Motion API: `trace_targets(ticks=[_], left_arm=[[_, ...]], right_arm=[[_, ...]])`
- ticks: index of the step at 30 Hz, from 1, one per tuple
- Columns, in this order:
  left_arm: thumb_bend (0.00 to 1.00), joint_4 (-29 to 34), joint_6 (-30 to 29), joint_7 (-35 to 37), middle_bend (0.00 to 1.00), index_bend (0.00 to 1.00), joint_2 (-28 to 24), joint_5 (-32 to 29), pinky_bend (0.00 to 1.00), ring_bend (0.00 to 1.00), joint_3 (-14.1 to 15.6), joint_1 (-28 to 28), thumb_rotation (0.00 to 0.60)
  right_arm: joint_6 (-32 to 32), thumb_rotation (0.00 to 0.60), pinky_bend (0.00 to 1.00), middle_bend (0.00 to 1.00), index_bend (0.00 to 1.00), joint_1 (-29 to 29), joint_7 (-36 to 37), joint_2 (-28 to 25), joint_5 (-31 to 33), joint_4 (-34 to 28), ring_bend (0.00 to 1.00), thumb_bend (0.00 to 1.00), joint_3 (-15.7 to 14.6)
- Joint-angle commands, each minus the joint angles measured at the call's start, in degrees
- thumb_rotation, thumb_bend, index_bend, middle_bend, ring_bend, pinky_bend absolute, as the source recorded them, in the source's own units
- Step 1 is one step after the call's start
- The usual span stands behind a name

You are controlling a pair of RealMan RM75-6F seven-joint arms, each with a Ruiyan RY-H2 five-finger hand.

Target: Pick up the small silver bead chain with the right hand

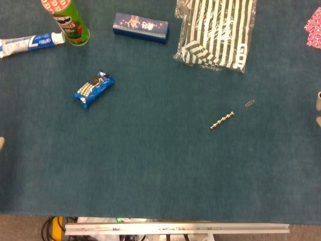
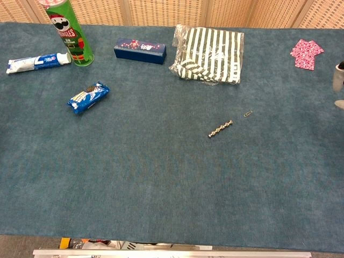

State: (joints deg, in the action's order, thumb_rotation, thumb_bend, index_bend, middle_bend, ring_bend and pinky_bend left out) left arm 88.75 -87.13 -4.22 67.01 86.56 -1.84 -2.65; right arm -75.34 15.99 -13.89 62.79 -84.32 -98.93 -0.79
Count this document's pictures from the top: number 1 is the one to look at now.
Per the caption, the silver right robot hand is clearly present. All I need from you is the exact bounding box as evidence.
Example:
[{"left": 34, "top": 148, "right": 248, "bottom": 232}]
[{"left": 315, "top": 91, "right": 321, "bottom": 128}]

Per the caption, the metal bead chain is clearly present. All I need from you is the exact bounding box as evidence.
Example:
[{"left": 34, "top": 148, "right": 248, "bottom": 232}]
[{"left": 210, "top": 111, "right": 235, "bottom": 130}]

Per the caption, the striped garment in transparent bag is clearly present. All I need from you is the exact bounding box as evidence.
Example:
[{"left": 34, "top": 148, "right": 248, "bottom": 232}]
[{"left": 173, "top": 0, "right": 258, "bottom": 73}]

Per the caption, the pink patterned cloth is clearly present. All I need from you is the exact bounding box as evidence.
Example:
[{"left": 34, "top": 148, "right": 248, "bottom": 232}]
[{"left": 303, "top": 7, "right": 321, "bottom": 50}]

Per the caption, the yellow object under table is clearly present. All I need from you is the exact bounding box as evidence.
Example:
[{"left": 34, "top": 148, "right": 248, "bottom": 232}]
[{"left": 51, "top": 216, "right": 64, "bottom": 241}]

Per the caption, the white blue toothpaste tube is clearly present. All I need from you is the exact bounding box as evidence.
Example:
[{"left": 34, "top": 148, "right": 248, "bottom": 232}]
[{"left": 0, "top": 31, "right": 66, "bottom": 59}]

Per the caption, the blue Oreo cookie pack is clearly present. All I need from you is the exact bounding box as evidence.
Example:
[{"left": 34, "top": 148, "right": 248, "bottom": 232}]
[{"left": 72, "top": 70, "right": 116, "bottom": 109}]

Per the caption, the green Pringles can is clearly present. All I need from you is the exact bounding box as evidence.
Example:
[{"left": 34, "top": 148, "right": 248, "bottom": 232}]
[{"left": 41, "top": 0, "right": 91, "bottom": 47}]

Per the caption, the teal table mat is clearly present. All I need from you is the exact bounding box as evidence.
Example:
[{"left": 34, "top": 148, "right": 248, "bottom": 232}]
[{"left": 0, "top": 0, "right": 321, "bottom": 224}]

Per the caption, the dark blue rectangular box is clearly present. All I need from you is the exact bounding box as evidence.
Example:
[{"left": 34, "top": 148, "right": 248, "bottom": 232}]
[{"left": 112, "top": 12, "right": 169, "bottom": 45}]

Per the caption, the black cable bundle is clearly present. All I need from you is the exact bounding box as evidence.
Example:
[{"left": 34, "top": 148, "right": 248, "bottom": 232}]
[{"left": 41, "top": 216, "right": 54, "bottom": 241}]

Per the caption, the aluminium profile rail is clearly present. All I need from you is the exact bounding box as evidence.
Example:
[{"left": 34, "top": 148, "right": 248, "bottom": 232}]
[{"left": 65, "top": 222, "right": 290, "bottom": 236}]

